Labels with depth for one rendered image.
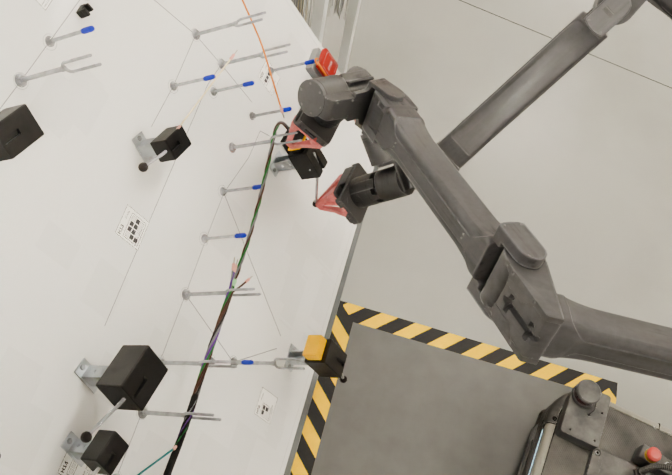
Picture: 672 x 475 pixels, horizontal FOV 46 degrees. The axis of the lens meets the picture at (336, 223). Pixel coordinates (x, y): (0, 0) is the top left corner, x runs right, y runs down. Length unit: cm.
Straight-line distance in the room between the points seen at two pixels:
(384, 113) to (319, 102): 10
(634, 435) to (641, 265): 76
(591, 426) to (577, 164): 113
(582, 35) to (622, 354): 56
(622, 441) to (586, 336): 145
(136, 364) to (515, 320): 47
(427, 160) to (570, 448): 136
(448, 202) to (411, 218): 170
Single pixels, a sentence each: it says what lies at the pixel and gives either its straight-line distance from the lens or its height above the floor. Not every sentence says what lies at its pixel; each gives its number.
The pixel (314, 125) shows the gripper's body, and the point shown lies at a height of 127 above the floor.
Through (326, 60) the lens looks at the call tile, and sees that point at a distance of 161.
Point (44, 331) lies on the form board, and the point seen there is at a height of 133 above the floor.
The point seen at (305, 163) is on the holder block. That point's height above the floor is 116.
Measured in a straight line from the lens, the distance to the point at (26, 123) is 99.
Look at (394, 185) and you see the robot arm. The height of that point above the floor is 119.
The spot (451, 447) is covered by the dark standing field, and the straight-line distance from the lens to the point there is 248.
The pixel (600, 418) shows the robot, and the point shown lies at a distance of 235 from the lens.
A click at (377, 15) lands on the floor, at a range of 334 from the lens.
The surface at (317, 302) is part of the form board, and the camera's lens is 155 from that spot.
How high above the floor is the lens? 232
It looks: 59 degrees down
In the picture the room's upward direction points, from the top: 14 degrees clockwise
